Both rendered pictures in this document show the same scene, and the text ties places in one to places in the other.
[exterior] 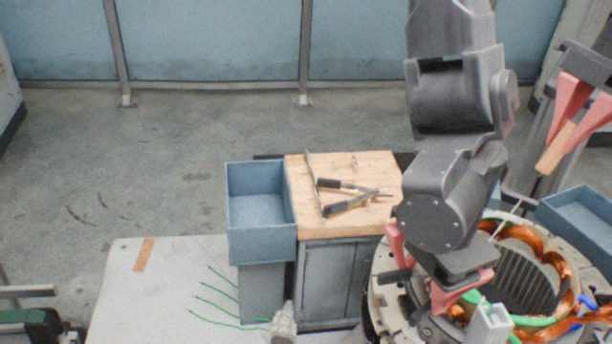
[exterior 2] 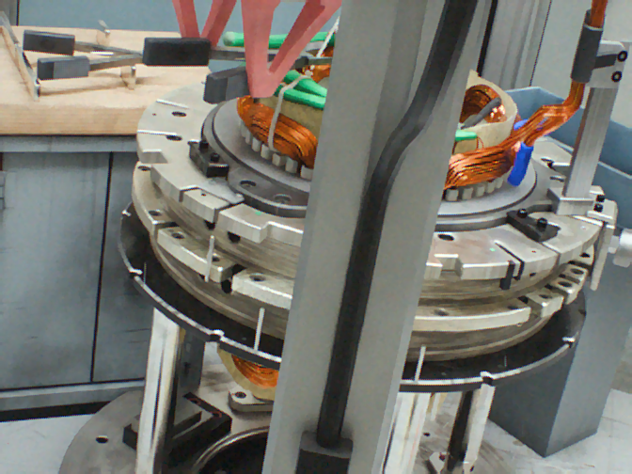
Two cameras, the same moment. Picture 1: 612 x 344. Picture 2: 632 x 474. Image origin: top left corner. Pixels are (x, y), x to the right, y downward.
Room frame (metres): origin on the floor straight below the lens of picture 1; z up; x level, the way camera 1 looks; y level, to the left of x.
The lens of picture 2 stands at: (-0.27, -0.03, 1.38)
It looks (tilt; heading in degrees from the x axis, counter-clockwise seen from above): 26 degrees down; 344
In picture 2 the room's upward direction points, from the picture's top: 10 degrees clockwise
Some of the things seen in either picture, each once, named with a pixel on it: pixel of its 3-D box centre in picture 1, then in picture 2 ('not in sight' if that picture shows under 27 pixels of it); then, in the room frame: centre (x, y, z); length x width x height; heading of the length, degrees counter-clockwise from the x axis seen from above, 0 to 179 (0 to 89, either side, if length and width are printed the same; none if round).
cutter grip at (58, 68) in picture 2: (336, 207); (63, 68); (0.60, -0.05, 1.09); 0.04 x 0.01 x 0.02; 116
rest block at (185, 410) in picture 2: not in sight; (173, 417); (0.52, -0.16, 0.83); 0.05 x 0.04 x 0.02; 132
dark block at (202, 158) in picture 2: (407, 305); (208, 157); (0.41, -0.14, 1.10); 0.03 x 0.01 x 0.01; 14
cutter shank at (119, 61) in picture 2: (361, 198); (118, 61); (0.62, -0.10, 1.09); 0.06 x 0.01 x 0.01; 125
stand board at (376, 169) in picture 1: (348, 191); (91, 77); (0.68, -0.08, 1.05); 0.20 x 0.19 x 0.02; 101
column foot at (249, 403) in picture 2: not in sight; (265, 398); (0.58, -0.25, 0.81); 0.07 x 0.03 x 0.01; 96
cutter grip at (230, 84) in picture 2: (423, 311); (231, 84); (0.35, -0.14, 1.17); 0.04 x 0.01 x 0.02; 133
